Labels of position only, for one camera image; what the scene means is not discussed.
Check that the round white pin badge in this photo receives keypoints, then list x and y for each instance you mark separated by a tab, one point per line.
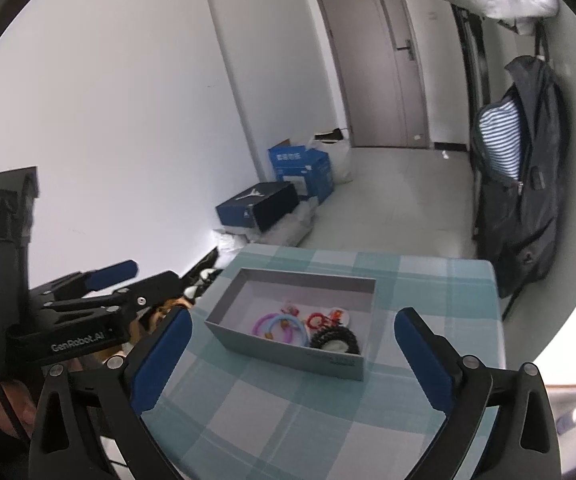
342	316

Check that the white plastic bag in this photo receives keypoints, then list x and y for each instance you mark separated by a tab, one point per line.
338	157

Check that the blue white striped shirt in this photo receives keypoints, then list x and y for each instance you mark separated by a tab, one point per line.
502	140

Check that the black clothes rack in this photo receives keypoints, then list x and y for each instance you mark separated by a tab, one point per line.
472	85

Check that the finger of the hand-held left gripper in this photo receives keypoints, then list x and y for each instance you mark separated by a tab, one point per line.
113	272
143	290

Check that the teal checkered tablecloth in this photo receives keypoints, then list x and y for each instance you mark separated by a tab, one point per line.
268	410

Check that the black blue shoe box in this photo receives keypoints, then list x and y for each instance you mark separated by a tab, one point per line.
263	207

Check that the small red black trinket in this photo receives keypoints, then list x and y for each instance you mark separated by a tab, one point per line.
290	306

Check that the grey door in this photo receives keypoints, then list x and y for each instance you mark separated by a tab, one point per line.
372	60

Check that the dark grey backpack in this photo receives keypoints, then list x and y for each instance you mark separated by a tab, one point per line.
537	200

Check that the person's left hand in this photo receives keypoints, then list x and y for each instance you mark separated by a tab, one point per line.
18	400

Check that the small purple white object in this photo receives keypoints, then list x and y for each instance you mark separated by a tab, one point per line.
570	420

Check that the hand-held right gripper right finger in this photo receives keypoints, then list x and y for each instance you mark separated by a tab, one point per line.
425	360

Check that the grey cardboard box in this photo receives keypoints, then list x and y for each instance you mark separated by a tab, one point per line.
288	355

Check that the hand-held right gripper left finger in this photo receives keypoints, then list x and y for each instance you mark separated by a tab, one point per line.
160	360

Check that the blue cardboard box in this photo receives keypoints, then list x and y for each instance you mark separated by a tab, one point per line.
288	157
313	177

